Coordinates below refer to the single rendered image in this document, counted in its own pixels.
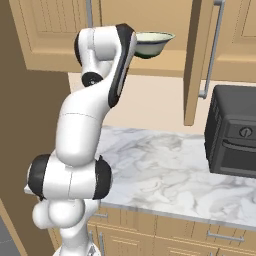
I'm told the white bowl with green rim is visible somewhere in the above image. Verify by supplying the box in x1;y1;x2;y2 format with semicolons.
133;31;177;60

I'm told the wide tan base drawer front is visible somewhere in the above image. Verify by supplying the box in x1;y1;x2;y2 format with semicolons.
154;214;256;249

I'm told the tan closed wall cabinet door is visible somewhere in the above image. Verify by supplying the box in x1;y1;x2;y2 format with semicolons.
8;0;103;73

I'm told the short grey drawer handle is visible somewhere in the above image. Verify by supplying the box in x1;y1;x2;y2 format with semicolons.
92;212;110;220

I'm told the grey base cabinet door handle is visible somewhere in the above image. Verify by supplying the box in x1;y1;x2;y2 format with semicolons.
98;232;106;256

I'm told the tan open wall cabinet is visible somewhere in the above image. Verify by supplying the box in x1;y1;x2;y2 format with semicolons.
99;0;188;79

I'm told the grey wall cabinet door handle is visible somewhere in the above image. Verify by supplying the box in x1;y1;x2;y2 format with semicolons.
85;0;95;28

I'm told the long grey cabinet door handle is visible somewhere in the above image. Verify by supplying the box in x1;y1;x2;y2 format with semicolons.
198;0;227;100

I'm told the black toaster oven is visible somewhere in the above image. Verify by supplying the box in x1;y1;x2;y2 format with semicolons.
203;84;256;179

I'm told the tan base cabinet door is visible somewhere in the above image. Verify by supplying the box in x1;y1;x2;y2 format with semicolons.
95;229;156;256
47;227;66;256
153;237;256;256

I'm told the tan open wall cabinet door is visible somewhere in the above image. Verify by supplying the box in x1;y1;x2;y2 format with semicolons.
183;0;222;127

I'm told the long grey drawer handle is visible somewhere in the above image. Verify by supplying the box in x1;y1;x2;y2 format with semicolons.
206;230;246;243

